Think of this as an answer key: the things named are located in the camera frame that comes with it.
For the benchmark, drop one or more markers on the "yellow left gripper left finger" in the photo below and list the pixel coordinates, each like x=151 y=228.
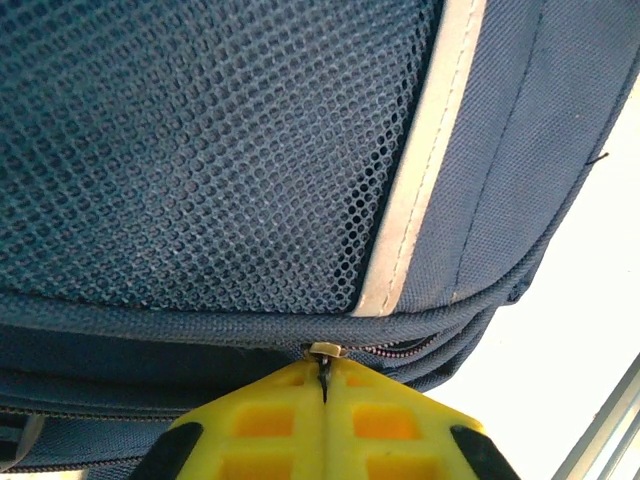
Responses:
x=260 y=430

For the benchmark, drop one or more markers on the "navy blue backpack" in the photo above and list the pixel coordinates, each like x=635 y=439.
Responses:
x=250 y=150

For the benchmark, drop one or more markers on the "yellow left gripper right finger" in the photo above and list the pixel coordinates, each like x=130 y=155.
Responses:
x=390 y=430

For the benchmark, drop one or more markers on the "aluminium frame rail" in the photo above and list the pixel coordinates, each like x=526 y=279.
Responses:
x=610 y=430

